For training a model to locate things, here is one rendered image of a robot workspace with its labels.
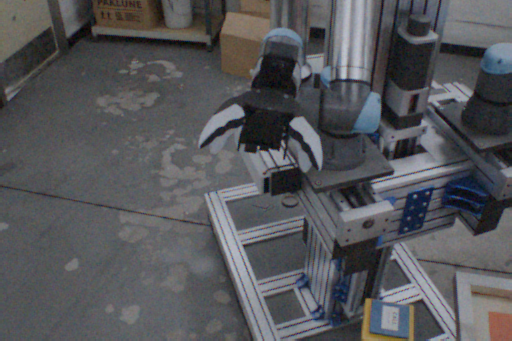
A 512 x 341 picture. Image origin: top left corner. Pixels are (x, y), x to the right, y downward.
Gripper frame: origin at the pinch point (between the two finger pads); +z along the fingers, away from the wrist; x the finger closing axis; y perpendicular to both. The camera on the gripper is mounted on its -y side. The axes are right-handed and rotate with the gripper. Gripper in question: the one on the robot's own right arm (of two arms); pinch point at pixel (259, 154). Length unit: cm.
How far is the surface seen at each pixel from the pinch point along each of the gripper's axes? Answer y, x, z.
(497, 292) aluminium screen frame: 62, -69, -37
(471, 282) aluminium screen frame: 61, -61, -38
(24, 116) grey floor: 195, 189, -234
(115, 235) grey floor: 180, 74, -127
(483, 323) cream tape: 64, -64, -28
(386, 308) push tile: 66, -39, -29
